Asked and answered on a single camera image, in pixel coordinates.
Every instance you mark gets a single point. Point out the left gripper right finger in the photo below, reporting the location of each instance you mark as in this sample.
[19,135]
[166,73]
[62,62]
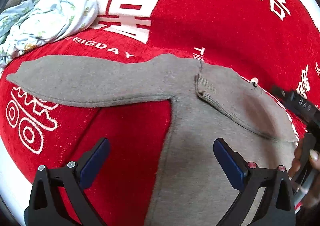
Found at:
[276,206]

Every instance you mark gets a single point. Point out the person's right hand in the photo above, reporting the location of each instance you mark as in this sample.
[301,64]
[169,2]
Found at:
[312,197]

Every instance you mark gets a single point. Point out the grey knit sweater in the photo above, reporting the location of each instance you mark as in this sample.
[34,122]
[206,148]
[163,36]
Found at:
[162,117]

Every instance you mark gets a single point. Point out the white floral crumpled cloth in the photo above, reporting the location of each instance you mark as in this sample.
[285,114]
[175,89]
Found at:
[29,24]

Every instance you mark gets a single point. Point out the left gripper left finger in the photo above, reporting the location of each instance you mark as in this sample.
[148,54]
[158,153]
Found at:
[74,177]

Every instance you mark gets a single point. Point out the red wedding bedspread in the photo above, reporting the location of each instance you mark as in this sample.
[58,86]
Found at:
[266,42]

